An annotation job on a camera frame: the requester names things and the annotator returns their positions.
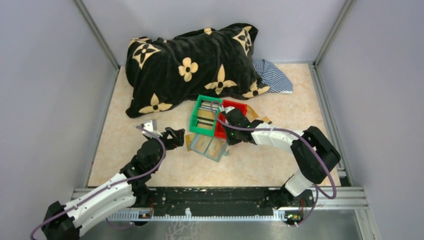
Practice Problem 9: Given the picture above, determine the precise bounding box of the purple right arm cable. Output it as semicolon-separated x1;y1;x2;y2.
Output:
209;101;338;227

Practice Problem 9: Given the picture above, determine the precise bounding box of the blue white striped cloth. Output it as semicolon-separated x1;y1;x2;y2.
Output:
252;58;294;94

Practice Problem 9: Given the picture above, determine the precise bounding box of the green plastic bin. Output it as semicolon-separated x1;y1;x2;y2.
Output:
189;95;222;137

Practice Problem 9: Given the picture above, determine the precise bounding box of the gold patterned card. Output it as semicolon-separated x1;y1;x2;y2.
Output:
245;105;259;122

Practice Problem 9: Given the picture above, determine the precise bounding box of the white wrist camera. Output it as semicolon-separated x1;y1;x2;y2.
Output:
219;105;236;116
140;119;158;133

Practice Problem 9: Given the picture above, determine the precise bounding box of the gold card with stripe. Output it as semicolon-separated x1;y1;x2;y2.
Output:
261;116;273;124

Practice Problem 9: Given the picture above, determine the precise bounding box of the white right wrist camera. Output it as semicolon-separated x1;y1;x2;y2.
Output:
219;105;236;116

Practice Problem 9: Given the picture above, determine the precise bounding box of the stack of cards in bin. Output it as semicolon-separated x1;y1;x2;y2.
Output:
196;101;219;130

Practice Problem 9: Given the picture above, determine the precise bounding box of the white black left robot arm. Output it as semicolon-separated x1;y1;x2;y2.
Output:
38;121;185;240

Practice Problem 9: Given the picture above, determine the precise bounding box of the mint green card holder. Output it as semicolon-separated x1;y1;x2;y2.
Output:
188;133;230;163

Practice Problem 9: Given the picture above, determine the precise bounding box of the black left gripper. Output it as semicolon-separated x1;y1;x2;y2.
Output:
145;126;185;172

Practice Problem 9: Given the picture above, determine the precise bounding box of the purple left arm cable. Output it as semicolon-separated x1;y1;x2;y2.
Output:
29;125;167;240

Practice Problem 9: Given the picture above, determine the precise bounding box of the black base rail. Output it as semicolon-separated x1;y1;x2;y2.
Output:
133;187;315;217

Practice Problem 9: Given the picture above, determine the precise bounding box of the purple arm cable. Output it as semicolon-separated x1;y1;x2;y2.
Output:
29;125;167;240
209;101;338;227

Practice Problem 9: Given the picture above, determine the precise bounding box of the black floral blanket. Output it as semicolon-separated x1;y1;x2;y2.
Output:
125;23;270;118

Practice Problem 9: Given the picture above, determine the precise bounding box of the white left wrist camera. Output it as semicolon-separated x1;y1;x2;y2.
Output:
140;119;158;133

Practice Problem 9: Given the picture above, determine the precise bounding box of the red plastic bin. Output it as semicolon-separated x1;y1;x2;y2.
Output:
213;99;247;140

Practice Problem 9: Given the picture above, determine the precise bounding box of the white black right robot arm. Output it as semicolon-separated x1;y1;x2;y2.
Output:
220;106;341;206

